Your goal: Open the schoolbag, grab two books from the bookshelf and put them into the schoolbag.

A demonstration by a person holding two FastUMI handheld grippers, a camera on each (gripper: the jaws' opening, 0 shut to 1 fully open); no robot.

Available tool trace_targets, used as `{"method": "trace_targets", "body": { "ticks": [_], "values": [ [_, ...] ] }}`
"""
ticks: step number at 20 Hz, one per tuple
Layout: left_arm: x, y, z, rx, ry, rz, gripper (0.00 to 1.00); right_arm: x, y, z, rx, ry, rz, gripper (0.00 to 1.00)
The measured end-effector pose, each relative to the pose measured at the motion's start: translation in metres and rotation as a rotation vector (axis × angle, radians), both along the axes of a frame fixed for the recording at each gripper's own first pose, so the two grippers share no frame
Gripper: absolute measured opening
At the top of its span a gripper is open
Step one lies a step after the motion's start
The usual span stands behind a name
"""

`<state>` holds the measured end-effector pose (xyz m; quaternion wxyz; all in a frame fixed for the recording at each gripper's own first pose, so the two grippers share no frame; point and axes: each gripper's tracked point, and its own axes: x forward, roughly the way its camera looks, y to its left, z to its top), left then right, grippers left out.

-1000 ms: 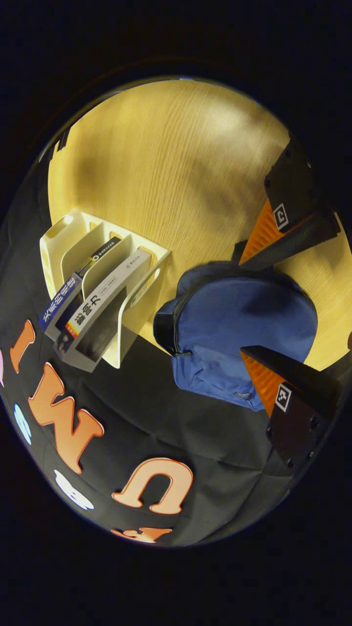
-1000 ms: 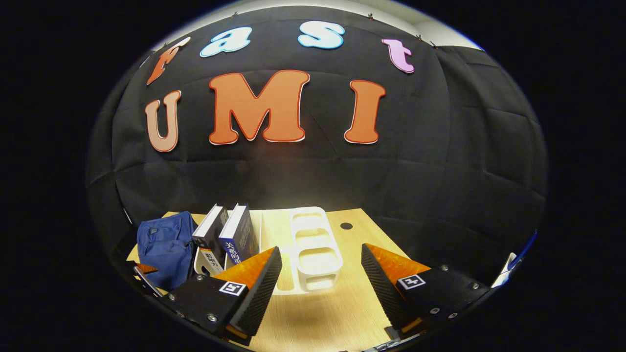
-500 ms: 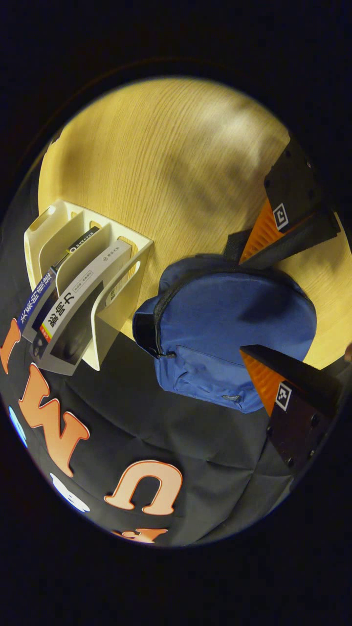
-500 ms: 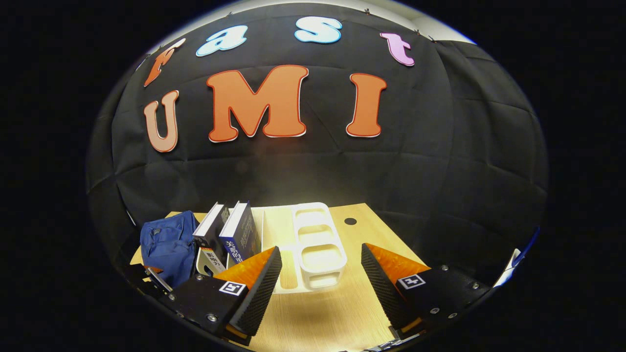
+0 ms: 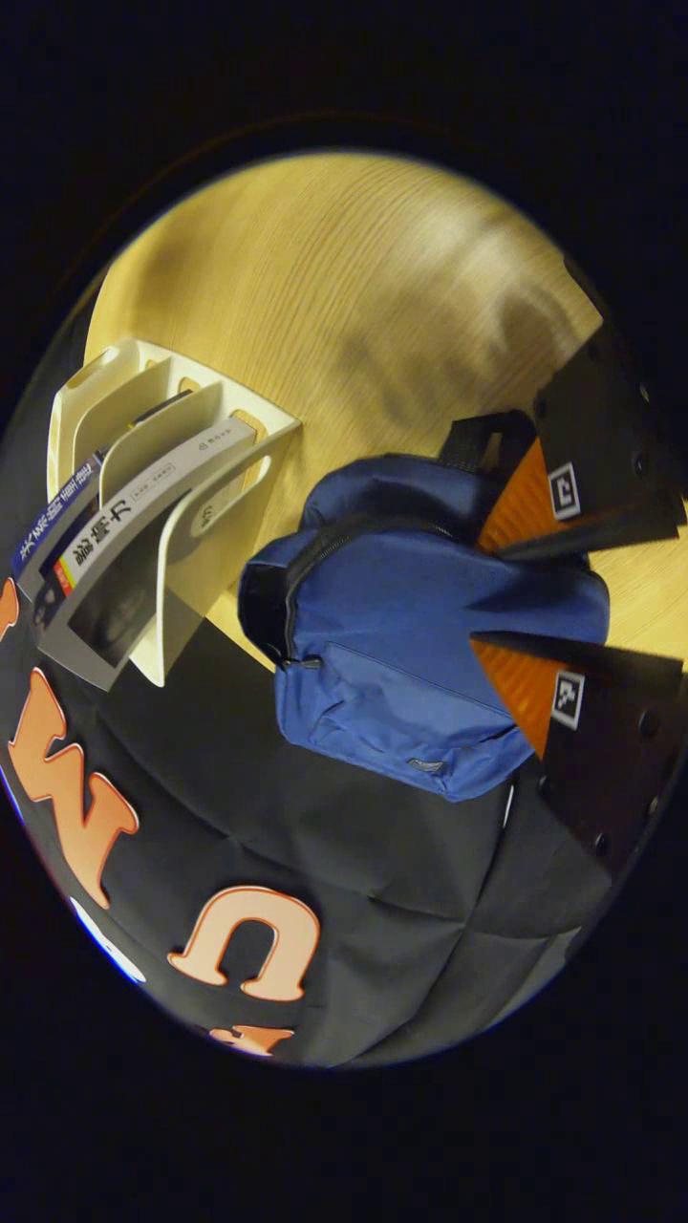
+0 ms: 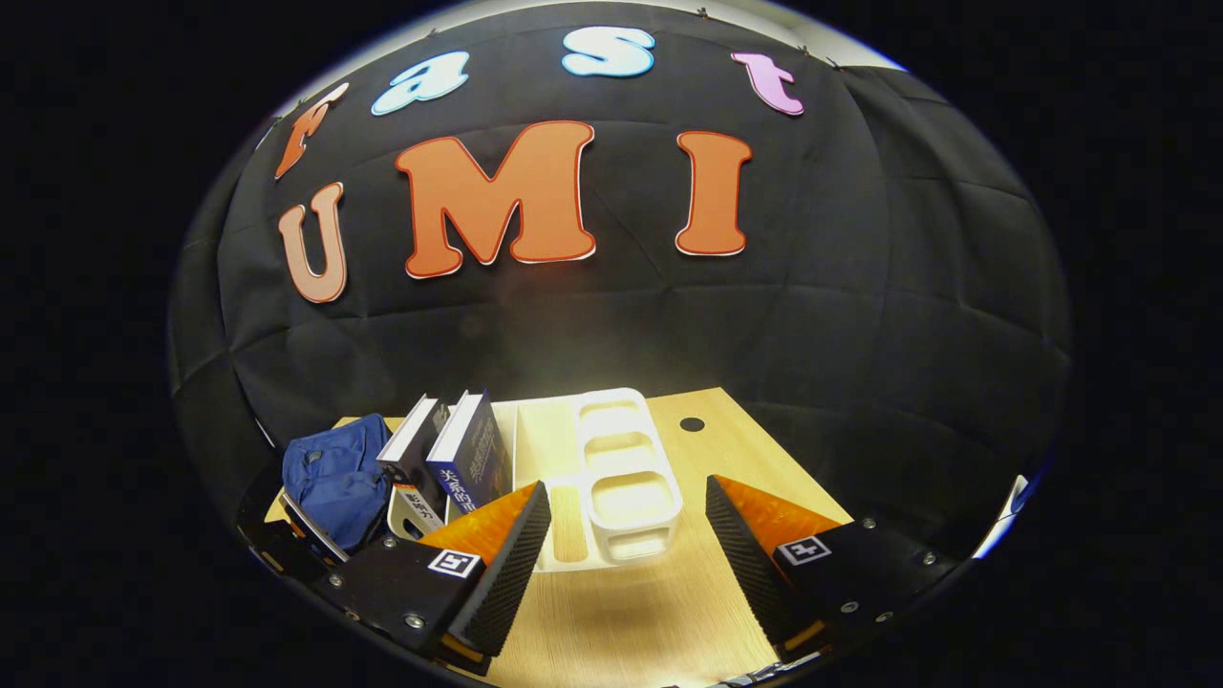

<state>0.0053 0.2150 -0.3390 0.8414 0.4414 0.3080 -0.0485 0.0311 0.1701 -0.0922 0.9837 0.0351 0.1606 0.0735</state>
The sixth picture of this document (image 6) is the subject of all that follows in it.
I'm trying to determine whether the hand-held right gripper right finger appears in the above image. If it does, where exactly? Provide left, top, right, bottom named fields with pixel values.
left=704, top=474, right=962, bottom=662

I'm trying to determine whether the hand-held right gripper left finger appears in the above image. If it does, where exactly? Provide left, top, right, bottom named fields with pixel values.
left=308, top=480, right=553, bottom=677

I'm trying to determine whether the blue schoolbag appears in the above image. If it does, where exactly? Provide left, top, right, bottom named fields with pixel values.
left=281, top=413, right=395, bottom=557

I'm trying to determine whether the blue spine book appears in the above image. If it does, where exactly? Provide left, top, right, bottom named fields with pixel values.
left=425, top=389, right=515, bottom=517

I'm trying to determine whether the white bookshelf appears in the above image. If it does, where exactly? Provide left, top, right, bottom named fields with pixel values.
left=387, top=387, right=685, bottom=574

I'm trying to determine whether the white spine book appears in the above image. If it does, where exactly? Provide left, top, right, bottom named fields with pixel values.
left=375, top=395, right=450, bottom=525

